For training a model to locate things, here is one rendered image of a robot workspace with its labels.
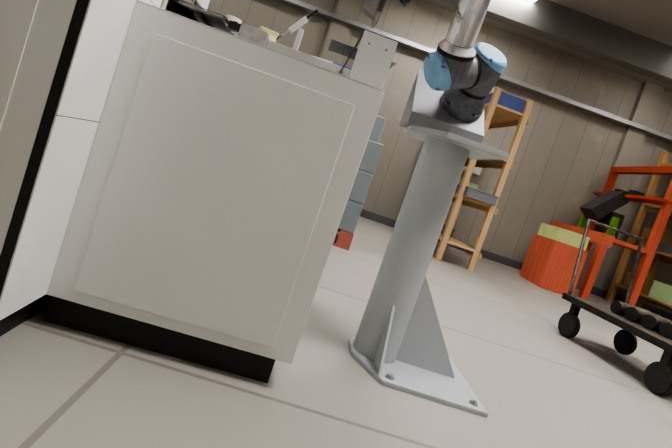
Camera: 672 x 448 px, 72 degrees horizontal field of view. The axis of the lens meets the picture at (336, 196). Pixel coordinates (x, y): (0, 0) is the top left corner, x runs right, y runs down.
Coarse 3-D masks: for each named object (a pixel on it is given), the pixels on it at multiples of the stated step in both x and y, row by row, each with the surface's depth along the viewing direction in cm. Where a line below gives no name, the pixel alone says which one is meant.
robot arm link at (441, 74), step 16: (464, 0) 128; (480, 0) 126; (464, 16) 130; (480, 16) 130; (448, 32) 136; (464, 32) 132; (448, 48) 136; (464, 48) 135; (432, 64) 140; (448, 64) 137; (464, 64) 137; (432, 80) 142; (448, 80) 139; (464, 80) 141
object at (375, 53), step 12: (372, 36) 120; (360, 48) 120; (372, 48) 121; (384, 48) 121; (360, 60) 121; (372, 60) 121; (384, 60) 121; (360, 72) 121; (372, 72) 121; (384, 72) 122; (372, 84) 122
